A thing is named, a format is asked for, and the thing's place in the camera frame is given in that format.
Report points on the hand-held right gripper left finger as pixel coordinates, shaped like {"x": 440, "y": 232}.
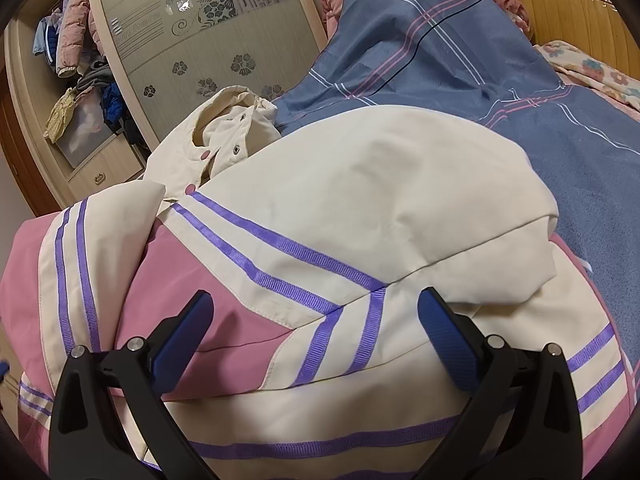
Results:
{"x": 182, "y": 332}

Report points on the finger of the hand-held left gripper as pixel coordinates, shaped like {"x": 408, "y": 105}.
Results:
{"x": 4, "y": 368}

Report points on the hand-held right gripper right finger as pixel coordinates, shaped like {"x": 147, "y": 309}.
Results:
{"x": 450, "y": 340}

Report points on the pink and cream jacket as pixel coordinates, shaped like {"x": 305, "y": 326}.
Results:
{"x": 350, "y": 200}

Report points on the black clothes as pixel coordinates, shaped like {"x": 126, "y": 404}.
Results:
{"x": 136, "y": 135}

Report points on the dark blue clothes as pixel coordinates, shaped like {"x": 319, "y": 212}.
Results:
{"x": 114, "y": 105}

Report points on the grey folded clothes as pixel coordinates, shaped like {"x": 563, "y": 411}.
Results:
{"x": 95, "y": 75}

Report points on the light blue hanging clothes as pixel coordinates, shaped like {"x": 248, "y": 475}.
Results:
{"x": 46, "y": 40}

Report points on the light wooden wardrobe drawer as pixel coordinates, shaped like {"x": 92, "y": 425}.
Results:
{"x": 107, "y": 172}

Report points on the brown wooden door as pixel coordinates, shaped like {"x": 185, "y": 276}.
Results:
{"x": 25, "y": 160}

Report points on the clear plastic storage box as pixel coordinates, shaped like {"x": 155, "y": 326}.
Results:
{"x": 87, "y": 130}

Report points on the yellow crumpled cloth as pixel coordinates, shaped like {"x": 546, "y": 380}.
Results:
{"x": 61, "y": 115}

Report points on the light wooden wardrobe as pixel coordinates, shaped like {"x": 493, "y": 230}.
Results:
{"x": 30, "y": 110}

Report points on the blue plaid bed cover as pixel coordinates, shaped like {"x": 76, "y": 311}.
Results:
{"x": 425, "y": 60}

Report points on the floral blanket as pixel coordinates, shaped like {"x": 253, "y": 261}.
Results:
{"x": 600, "y": 75}

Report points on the floral frosted sliding door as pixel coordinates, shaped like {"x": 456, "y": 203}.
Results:
{"x": 210, "y": 25}

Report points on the pink puffer jacket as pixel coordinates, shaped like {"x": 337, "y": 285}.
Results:
{"x": 72, "y": 30}

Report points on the wooden headboard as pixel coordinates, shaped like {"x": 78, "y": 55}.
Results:
{"x": 575, "y": 15}

